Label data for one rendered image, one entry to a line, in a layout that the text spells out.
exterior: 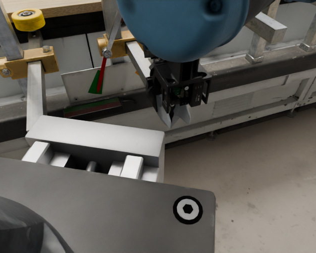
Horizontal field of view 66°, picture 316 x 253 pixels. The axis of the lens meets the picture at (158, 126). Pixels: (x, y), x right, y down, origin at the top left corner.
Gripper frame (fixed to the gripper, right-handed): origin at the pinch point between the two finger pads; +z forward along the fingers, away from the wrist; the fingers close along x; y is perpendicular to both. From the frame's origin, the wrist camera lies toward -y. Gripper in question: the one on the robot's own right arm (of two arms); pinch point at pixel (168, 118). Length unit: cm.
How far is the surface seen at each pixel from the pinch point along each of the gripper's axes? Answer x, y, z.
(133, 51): -0.8, -22.6, -3.4
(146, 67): 0.0, -14.6, -3.4
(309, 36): 69, -31, 7
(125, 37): -1.1, -29.0, -4.3
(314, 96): 126, -51, 66
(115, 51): -4.5, -28.2, -1.2
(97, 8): -5.1, -49.1, -5.5
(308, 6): 86, -51, 5
